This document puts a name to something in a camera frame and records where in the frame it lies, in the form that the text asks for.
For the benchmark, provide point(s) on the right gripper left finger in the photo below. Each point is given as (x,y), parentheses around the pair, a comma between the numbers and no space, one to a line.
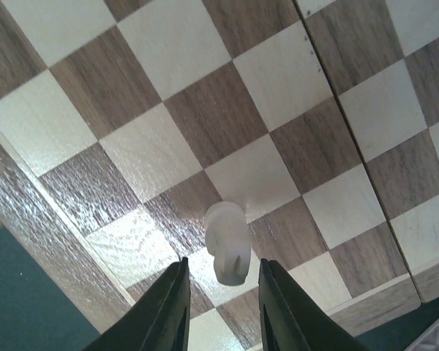
(160,320)

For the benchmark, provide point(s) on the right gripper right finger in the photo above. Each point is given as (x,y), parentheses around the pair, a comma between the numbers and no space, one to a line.
(291,320)

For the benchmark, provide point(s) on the light chess piece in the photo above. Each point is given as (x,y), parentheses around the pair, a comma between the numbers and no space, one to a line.
(228,241)

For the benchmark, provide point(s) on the wooden chessboard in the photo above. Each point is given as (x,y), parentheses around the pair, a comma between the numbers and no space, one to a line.
(123,122)

